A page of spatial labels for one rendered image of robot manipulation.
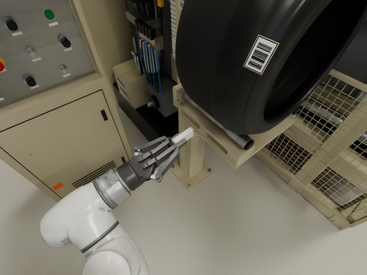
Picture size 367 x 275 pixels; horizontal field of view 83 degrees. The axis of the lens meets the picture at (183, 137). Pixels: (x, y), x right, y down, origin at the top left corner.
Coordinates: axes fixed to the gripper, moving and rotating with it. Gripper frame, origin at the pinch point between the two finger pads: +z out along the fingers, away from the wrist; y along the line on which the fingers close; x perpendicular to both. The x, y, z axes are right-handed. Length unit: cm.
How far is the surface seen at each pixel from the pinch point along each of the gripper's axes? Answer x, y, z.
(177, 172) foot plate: 102, 37, 9
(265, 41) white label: -27.0, -9.6, 15.1
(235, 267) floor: 101, -36, -3
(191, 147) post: 61, 26, 19
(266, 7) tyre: -30.8, -6.8, 17.5
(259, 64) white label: -23.5, -10.5, 13.5
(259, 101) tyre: -12.6, -11.6, 15.3
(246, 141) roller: 11.2, -9.1, 18.3
